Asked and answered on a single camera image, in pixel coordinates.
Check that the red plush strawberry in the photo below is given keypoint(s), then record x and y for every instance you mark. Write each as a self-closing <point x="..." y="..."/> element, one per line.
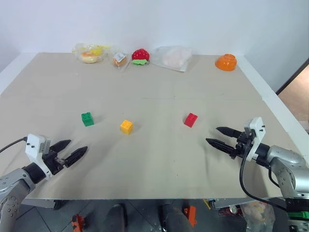
<point x="140" y="55"/>

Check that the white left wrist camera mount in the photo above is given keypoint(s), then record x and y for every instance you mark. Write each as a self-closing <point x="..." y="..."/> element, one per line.
<point x="33" y="145"/>

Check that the orange plastic bowl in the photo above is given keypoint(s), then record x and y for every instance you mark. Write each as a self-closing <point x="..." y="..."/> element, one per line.
<point x="226" y="62"/>

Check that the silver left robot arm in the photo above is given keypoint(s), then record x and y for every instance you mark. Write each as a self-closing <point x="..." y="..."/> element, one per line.
<point x="14" y="183"/>

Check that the red drink can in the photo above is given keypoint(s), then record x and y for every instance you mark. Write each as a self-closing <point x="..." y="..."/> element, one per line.
<point x="229" y="209"/>

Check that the black caster wheel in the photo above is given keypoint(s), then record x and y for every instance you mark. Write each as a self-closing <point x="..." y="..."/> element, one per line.
<point x="58" y="205"/>

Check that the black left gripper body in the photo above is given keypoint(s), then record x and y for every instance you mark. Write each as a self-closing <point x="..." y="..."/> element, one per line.
<point x="53" y="162"/>

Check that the brown wooden board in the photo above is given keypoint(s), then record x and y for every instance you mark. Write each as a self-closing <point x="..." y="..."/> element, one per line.
<point x="295" y="96"/>

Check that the clear bag with donut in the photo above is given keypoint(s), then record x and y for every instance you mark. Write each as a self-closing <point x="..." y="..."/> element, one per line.
<point x="89" y="54"/>

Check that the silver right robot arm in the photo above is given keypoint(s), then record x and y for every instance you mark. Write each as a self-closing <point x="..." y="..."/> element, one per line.
<point x="287" y="162"/>

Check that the orange black tool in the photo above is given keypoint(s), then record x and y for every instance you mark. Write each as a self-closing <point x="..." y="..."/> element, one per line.
<point x="77" y="223"/>

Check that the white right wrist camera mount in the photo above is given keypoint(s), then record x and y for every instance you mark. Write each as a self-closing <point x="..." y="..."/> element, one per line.
<point x="256" y="130"/>

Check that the clear bag with white filling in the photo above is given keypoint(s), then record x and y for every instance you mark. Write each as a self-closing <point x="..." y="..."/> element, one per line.
<point x="172" y="58"/>

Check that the yellow toy brick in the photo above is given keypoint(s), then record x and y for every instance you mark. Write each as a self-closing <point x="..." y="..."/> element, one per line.
<point x="126" y="127"/>

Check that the small clear bag with bun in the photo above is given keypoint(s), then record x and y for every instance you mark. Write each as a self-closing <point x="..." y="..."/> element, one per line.
<point x="120" y="60"/>

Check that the dark rounded shape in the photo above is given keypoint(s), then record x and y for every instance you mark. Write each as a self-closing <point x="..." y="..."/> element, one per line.
<point x="175" y="217"/>

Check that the green plastic part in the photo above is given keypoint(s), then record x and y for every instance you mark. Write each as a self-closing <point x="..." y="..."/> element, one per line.
<point x="299" y="214"/>

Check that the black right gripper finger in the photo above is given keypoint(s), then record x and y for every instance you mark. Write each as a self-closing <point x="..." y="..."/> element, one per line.
<point x="222" y="145"/>
<point x="229" y="132"/>

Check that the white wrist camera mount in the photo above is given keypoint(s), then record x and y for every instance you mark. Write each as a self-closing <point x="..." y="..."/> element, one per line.
<point x="33" y="145"/>
<point x="256" y="130"/>

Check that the red toy brick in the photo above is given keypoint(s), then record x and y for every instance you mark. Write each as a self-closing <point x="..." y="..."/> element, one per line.
<point x="190" y="120"/>

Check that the orange plastic clamp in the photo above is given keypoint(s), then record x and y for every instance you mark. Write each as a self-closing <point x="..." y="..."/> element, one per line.
<point x="191" y="215"/>

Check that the green toy brick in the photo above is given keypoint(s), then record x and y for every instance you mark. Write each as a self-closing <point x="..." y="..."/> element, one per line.
<point x="88" y="119"/>

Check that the clear plastic bag with toys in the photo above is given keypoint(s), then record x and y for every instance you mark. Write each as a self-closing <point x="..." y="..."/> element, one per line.
<point x="257" y="215"/>

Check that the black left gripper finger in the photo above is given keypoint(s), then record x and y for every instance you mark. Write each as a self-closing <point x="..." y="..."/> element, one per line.
<point x="76" y="154"/>
<point x="60" y="145"/>

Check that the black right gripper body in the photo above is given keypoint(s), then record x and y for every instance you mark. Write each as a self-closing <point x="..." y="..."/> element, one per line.
<point x="242" y="147"/>

